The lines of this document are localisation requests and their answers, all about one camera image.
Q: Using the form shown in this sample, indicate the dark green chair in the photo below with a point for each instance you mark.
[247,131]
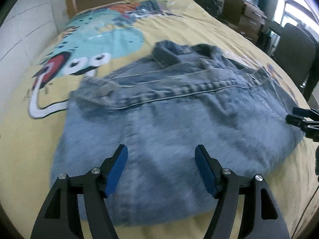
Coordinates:
[295,53]

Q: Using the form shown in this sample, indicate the yellow printed bed cover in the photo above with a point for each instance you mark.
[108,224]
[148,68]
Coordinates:
[27,144]

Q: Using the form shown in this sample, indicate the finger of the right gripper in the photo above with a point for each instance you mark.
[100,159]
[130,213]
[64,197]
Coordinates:
[306,113]
[309,127]

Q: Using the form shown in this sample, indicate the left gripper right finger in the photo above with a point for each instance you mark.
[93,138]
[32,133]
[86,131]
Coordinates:
[261,217]

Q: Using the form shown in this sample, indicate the black backpack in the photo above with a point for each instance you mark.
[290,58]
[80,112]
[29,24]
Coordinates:
[210,6]

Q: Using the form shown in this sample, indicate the wooden drawer cabinet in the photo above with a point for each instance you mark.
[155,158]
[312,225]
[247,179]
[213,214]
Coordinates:
[243,17]

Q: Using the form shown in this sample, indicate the black garment on chair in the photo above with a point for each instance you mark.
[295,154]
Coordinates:
[313,73]

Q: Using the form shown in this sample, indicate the white wardrobe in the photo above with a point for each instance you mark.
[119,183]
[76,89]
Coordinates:
[25,33]

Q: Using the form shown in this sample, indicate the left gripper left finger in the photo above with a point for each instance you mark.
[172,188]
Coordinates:
[59,216]

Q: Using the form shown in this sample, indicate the blue denim jacket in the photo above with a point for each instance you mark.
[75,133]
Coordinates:
[161,107]

